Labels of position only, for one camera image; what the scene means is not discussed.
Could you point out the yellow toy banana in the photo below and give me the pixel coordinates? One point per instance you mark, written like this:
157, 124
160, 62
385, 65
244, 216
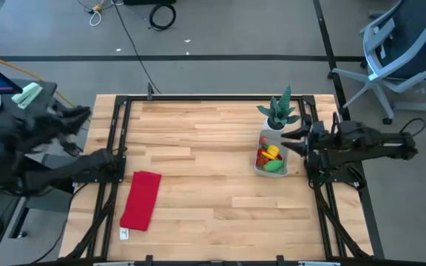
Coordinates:
266, 154

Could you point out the white paper tag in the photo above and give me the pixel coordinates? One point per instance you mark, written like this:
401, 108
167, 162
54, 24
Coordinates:
124, 233

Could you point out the small red toy fruit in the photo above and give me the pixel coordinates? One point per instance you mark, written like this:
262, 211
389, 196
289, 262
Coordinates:
263, 140

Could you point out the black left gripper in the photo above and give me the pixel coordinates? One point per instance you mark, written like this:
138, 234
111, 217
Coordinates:
43, 131

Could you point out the black aluminium table frame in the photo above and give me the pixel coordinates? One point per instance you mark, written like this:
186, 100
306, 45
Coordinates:
216, 98

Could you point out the artificial green plant white pot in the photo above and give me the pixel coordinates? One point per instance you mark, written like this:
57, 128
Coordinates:
279, 111

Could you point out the white plastic bin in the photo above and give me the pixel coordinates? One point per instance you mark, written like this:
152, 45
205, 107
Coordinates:
274, 137

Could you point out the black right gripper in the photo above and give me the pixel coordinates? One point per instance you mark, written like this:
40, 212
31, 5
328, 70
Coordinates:
322, 140

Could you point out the red toy cherry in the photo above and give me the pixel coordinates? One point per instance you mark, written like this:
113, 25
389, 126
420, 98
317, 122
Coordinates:
279, 156

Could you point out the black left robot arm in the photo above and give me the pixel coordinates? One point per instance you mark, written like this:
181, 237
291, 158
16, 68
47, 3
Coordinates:
61, 171

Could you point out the black floor box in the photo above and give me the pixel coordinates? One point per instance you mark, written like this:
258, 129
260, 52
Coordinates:
150, 1

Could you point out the black post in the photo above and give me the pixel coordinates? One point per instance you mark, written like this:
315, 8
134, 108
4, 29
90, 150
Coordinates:
150, 92

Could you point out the large red toy strawberry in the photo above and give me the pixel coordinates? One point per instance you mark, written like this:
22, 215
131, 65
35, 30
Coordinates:
261, 161

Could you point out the red cloth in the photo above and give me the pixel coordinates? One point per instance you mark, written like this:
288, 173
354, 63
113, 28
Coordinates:
141, 199

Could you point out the mint green stapler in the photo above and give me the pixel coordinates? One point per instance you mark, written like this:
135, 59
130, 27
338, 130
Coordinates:
28, 94

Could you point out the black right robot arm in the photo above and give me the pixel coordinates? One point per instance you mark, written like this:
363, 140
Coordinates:
375, 142

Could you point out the black side desk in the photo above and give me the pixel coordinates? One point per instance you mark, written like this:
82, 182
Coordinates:
48, 92

